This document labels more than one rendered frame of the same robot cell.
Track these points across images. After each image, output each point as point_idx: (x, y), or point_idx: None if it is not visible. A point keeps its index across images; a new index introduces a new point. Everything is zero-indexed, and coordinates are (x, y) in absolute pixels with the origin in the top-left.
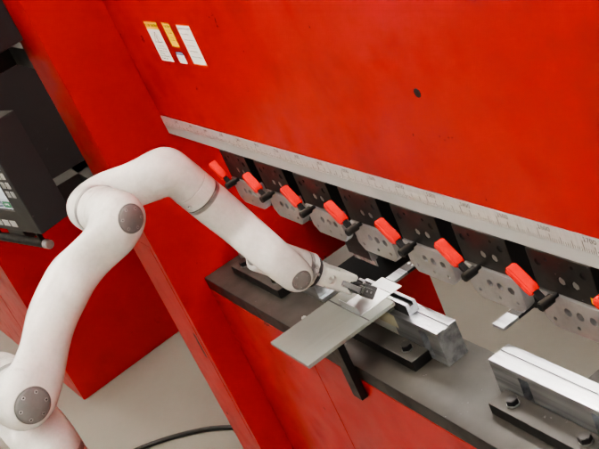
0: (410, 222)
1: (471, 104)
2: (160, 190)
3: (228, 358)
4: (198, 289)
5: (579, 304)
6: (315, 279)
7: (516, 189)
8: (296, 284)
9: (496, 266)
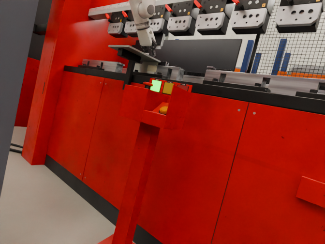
0: (210, 3)
1: None
2: None
3: (51, 98)
4: (60, 66)
5: (306, 4)
6: (145, 26)
7: None
8: (149, 8)
9: (255, 6)
